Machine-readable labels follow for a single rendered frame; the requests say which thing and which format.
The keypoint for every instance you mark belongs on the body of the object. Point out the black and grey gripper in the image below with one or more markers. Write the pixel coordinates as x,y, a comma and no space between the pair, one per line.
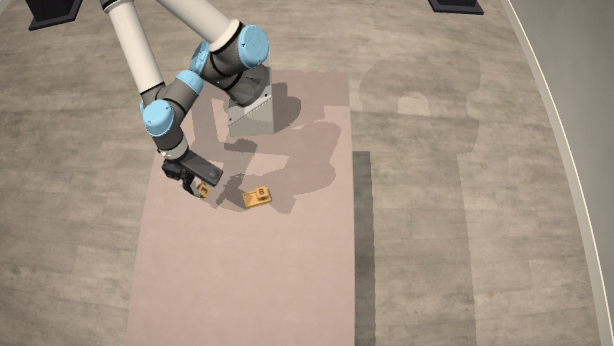
174,171

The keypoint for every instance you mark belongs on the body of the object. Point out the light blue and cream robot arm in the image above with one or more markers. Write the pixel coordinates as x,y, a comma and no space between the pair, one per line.
246,48

